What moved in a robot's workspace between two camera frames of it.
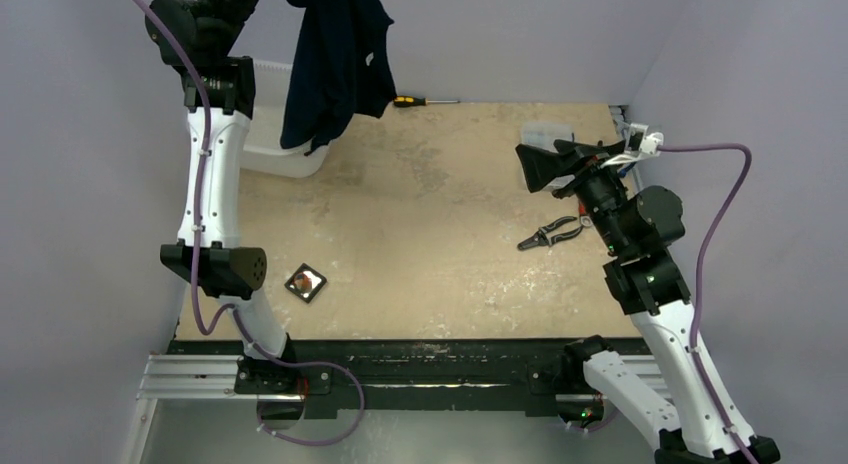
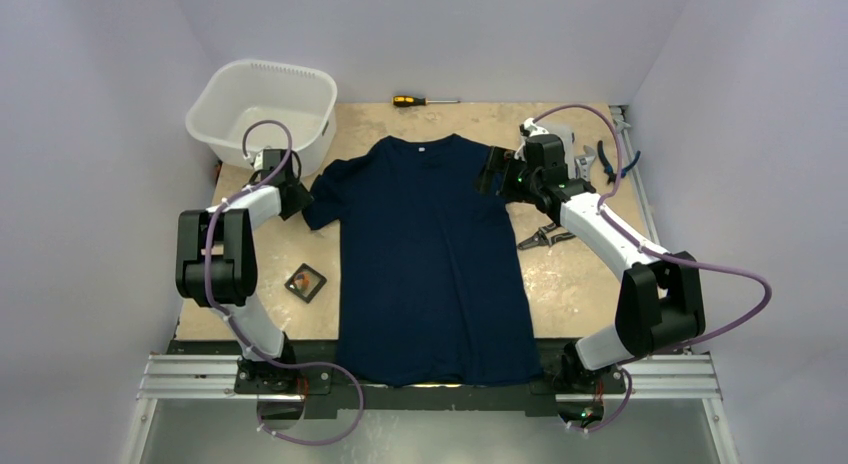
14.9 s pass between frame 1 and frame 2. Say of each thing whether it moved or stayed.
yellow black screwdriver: stayed
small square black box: stayed
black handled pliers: stayed
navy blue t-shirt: moved
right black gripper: moved
